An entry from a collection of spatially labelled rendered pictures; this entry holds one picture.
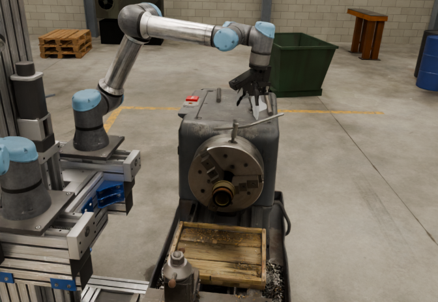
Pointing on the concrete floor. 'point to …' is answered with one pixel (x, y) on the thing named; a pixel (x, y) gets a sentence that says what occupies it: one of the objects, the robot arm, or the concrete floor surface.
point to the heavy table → (369, 17)
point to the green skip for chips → (298, 64)
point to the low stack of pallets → (65, 43)
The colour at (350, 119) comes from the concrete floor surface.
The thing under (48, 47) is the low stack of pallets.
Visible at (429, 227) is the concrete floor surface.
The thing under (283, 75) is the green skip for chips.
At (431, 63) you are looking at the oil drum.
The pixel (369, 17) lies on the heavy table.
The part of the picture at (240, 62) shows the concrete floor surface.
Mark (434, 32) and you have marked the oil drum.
